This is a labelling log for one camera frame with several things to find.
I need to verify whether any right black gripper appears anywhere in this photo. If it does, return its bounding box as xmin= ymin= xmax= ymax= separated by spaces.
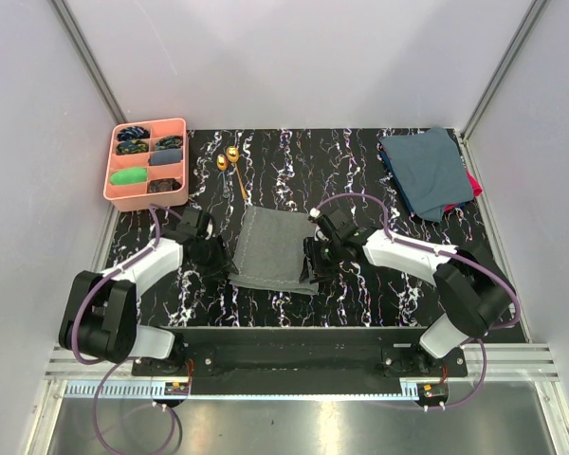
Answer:
xmin=299 ymin=236 xmax=344 ymax=284

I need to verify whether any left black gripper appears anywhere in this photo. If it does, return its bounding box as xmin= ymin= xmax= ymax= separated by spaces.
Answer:
xmin=191 ymin=233 xmax=238 ymax=282

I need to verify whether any grey stitched cloth napkin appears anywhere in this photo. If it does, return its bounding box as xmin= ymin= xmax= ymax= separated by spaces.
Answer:
xmin=229 ymin=207 xmax=319 ymax=296

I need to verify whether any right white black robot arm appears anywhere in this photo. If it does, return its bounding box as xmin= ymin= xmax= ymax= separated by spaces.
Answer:
xmin=300 ymin=209 xmax=516 ymax=376

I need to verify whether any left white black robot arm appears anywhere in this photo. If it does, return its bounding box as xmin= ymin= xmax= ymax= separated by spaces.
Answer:
xmin=58 ymin=204 xmax=237 ymax=375

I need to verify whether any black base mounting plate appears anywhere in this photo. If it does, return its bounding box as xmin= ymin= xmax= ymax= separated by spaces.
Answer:
xmin=132 ymin=327 xmax=468 ymax=391

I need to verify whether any brown patterned roll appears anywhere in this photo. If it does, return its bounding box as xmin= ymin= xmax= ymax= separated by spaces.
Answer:
xmin=147 ymin=178 xmax=181 ymax=193

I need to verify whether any grey rolled cloth in tray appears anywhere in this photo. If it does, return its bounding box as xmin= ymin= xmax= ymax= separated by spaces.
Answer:
xmin=148 ymin=149 xmax=183 ymax=166

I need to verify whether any pink compartment organizer tray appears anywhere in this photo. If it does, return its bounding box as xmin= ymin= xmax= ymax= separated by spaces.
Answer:
xmin=103 ymin=118 xmax=190 ymax=212

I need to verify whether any green rolled cloth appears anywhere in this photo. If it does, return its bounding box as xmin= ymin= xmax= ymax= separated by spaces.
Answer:
xmin=109 ymin=167 xmax=148 ymax=186

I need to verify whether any teal patterned roll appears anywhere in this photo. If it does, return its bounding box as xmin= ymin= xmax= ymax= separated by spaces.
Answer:
xmin=155 ymin=135 xmax=184 ymax=151

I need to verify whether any yellow blue patterned roll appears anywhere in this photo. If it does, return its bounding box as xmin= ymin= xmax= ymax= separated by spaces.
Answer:
xmin=116 ymin=138 xmax=150 ymax=155

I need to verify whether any blue grey folded cloth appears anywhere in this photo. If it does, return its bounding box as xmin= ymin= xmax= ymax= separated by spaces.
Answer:
xmin=379 ymin=127 xmax=474 ymax=223

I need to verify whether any blue patterned roll top left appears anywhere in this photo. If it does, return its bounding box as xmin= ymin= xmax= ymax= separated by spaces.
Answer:
xmin=116 ymin=125 xmax=151 ymax=142

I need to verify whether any magenta folded cloth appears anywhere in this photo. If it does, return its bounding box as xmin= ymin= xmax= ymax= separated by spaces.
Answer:
xmin=444 ymin=172 xmax=483 ymax=212

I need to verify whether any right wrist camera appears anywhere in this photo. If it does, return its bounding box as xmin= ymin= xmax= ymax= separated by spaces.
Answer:
xmin=308 ymin=208 xmax=328 ymax=242

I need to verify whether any gold spoon teal handle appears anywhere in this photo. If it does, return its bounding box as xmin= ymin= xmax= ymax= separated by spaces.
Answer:
xmin=216 ymin=154 xmax=229 ymax=198

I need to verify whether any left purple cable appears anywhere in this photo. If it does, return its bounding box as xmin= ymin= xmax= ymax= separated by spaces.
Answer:
xmin=71 ymin=203 xmax=186 ymax=454

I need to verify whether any purple cable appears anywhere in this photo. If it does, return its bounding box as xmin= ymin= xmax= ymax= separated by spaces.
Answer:
xmin=312 ymin=192 xmax=522 ymax=411
xmin=71 ymin=203 xmax=186 ymax=454

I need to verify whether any white slotted cable duct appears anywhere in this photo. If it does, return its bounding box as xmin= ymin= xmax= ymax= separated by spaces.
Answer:
xmin=65 ymin=380 xmax=418 ymax=401

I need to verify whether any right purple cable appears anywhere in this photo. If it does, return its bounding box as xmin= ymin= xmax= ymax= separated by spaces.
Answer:
xmin=312 ymin=192 xmax=522 ymax=411

